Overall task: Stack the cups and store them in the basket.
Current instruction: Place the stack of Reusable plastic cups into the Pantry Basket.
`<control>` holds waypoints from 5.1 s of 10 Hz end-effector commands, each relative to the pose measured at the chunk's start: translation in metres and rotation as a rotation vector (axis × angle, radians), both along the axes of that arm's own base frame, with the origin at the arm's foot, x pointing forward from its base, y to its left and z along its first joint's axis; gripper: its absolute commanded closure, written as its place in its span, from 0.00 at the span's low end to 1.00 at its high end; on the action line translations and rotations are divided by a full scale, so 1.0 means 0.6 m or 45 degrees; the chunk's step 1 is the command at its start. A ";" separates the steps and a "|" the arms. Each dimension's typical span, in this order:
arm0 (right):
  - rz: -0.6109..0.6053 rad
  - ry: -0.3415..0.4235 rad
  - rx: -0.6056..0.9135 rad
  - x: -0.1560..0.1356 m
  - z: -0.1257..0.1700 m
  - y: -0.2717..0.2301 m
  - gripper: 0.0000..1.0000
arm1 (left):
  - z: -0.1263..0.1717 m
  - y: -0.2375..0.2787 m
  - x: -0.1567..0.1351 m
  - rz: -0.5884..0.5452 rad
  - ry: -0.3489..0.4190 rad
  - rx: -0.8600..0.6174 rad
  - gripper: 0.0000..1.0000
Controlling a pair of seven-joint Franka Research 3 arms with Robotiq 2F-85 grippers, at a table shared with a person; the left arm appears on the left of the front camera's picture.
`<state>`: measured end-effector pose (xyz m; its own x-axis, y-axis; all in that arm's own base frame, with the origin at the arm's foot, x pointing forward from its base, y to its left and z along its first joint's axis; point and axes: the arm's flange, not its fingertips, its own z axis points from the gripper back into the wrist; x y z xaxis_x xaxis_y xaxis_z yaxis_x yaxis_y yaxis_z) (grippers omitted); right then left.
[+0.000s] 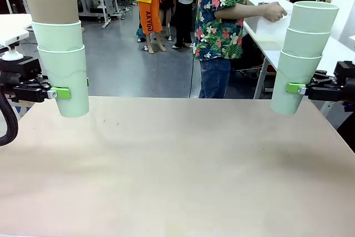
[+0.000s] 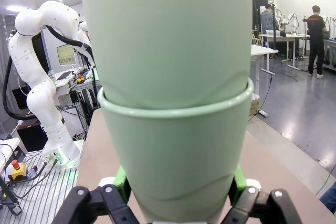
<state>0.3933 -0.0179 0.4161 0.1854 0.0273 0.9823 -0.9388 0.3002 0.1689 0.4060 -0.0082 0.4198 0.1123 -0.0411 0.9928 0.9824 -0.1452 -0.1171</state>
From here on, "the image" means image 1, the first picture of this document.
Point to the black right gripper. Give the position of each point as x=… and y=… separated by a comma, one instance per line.
x=348, y=81

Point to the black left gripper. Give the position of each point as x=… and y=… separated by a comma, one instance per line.
x=19, y=69

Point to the light green plastic cup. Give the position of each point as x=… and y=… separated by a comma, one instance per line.
x=313, y=17
x=294, y=73
x=66, y=67
x=306, y=42
x=58, y=35

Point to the white plastic basket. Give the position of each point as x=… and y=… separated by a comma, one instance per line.
x=266, y=30

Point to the brown plastic cup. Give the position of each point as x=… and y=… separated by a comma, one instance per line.
x=52, y=9

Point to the person's right forearm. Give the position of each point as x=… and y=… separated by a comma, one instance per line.
x=238, y=11

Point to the large white table with basket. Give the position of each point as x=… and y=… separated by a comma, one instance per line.
x=338, y=51

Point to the person's right hand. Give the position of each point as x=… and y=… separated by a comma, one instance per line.
x=274, y=12

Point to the white side table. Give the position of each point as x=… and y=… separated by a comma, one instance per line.
x=14, y=29

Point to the blue jeans legs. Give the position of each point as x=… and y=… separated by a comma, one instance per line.
x=215, y=78

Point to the floral hawaiian shirt torso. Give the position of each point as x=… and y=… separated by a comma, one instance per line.
x=219, y=26

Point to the mannequin yellow jacket orange shorts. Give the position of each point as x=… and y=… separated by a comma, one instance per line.
x=148, y=12

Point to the mannequin in black clothes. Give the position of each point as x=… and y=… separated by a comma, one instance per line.
x=183, y=12

